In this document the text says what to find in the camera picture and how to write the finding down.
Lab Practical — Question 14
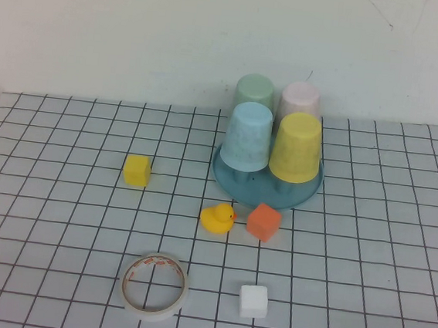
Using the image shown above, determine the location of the yellow plastic cup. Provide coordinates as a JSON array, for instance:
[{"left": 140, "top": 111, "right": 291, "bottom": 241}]
[{"left": 266, "top": 110, "right": 324, "bottom": 185}]

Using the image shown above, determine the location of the light blue plastic cup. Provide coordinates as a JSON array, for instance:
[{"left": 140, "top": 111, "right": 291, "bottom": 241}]
[{"left": 218, "top": 99, "right": 277, "bottom": 175}]

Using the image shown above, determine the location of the blue cup stand with pegs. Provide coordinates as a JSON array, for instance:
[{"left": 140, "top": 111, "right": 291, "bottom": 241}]
[{"left": 208, "top": 144, "right": 328, "bottom": 214}]

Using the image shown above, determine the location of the green plastic cup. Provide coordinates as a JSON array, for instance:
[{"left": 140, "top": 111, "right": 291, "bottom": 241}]
[{"left": 233, "top": 71, "right": 278, "bottom": 114}]

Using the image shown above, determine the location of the pink plastic cup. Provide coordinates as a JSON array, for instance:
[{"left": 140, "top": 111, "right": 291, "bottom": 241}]
[{"left": 277, "top": 79, "right": 324, "bottom": 123}]

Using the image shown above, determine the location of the yellow rubber duck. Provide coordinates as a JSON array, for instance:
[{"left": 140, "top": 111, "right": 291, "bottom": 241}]
[{"left": 199, "top": 201, "right": 239, "bottom": 236}]

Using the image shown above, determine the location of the orange foam cube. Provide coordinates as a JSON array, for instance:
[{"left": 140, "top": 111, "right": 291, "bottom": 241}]
[{"left": 244, "top": 201, "right": 284, "bottom": 243}]

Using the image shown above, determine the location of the yellow foam cube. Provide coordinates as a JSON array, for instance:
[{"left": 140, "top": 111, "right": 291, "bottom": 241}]
[{"left": 122, "top": 154, "right": 154, "bottom": 188}]

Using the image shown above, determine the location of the white foam cube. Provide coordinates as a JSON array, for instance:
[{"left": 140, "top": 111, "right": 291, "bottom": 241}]
[{"left": 237, "top": 283, "right": 272, "bottom": 320}]

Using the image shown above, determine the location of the white tape roll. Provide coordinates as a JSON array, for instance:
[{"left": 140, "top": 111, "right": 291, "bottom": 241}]
[{"left": 116, "top": 248, "right": 194, "bottom": 326}]

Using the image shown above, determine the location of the white grid-patterned table mat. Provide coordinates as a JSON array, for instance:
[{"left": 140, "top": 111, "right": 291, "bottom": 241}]
[{"left": 0, "top": 83, "right": 438, "bottom": 328}]

